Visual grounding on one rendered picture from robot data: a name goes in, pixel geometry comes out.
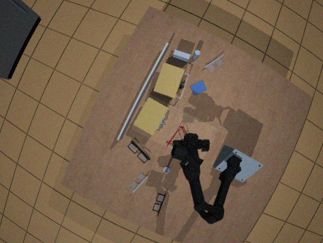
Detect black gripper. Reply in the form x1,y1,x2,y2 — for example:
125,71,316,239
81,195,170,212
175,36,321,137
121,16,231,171
173,139,210,152

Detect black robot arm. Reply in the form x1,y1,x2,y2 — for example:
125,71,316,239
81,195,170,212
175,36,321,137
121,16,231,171
171,133,242,224

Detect light blue cylinder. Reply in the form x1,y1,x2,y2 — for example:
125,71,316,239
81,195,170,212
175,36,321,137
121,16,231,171
193,50,200,60

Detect light grey flat panel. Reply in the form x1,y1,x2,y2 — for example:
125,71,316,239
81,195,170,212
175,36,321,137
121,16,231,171
117,43,168,140

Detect black rectangular glasses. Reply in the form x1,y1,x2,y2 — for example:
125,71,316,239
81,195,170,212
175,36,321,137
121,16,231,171
128,141,150,164

